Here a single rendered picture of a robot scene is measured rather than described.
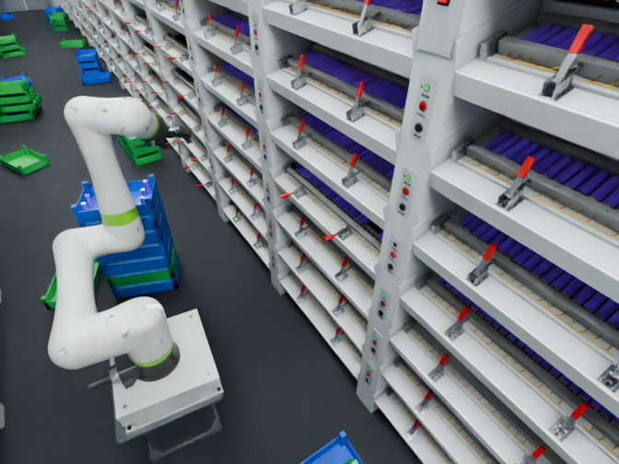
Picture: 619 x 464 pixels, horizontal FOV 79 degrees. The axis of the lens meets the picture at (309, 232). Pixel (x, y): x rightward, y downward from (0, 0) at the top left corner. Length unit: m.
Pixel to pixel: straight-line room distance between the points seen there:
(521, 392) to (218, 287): 1.46
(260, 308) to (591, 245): 1.46
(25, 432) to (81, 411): 0.19
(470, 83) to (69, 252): 1.22
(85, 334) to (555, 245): 1.07
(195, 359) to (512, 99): 1.10
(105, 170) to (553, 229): 1.17
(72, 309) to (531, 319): 1.12
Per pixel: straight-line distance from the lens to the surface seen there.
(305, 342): 1.75
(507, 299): 0.85
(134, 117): 1.20
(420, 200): 0.85
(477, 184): 0.78
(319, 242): 1.44
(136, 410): 1.28
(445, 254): 0.90
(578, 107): 0.65
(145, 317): 1.14
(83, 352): 1.17
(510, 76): 0.71
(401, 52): 0.82
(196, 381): 1.28
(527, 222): 0.73
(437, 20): 0.75
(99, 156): 1.31
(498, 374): 0.98
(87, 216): 1.81
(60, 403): 1.88
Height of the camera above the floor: 1.46
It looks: 40 degrees down
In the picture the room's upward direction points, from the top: straight up
